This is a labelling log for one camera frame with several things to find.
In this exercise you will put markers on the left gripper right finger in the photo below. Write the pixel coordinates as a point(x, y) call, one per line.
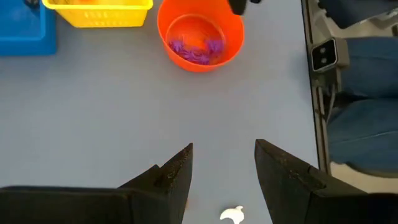
point(283, 186)

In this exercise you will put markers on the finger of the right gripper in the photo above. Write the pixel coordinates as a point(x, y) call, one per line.
point(255, 1)
point(237, 6)

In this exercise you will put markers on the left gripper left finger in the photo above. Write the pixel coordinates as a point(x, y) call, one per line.
point(161, 196)

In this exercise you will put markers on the purple plastic spider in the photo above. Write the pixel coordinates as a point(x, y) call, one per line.
point(196, 56)
point(177, 46)

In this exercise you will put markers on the orange plastic bowl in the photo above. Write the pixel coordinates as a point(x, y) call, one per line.
point(192, 29)

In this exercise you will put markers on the white plastic ghost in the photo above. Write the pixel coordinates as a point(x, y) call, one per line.
point(232, 214)

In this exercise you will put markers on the person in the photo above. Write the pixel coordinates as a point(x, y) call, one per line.
point(367, 68)

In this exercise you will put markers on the yellow plastic basket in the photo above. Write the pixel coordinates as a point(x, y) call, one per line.
point(102, 17)

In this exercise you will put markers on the blue plastic basket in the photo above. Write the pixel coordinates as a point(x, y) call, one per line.
point(25, 34)

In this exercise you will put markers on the grey table-level camera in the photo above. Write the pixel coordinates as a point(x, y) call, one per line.
point(325, 55)

